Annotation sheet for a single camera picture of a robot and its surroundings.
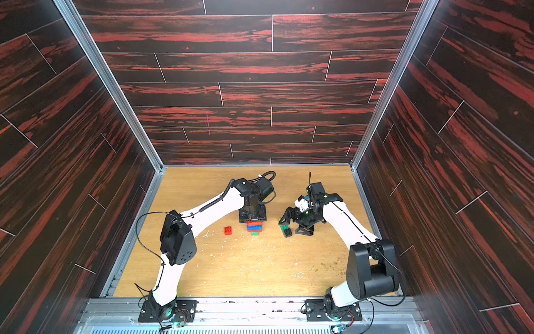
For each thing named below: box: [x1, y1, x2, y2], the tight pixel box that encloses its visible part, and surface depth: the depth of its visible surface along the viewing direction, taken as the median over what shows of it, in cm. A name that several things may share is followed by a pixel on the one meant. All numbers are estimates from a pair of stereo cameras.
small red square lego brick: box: [223, 226, 233, 236], surface depth 95 cm
